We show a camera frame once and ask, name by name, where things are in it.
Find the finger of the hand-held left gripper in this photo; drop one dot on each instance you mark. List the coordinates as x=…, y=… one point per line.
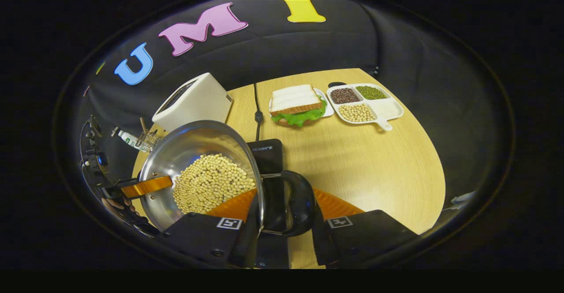
x=147, y=186

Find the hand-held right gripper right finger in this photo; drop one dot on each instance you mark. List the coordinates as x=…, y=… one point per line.
x=352, y=240

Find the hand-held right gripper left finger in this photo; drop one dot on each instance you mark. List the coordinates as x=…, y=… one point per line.
x=244, y=240

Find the steel pot with soybeans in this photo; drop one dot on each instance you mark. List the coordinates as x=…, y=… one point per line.
x=185, y=152

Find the black induction cooktop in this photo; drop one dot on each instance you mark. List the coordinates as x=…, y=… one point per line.
x=269, y=156

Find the white bottle green label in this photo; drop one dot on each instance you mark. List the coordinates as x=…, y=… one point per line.
x=128, y=138

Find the wooden stick utensil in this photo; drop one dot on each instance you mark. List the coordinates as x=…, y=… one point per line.
x=143, y=127

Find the white toaster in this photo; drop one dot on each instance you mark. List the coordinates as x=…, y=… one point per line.
x=194, y=103

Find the white sandwich plate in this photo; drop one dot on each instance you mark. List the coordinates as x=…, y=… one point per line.
x=328, y=110

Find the white divided dish with beans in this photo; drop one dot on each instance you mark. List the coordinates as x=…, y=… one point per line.
x=387, y=108

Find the sandwich with lettuce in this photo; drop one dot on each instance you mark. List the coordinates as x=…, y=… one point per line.
x=295, y=101

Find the black backdrop cloth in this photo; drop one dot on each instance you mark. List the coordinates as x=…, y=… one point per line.
x=432, y=86

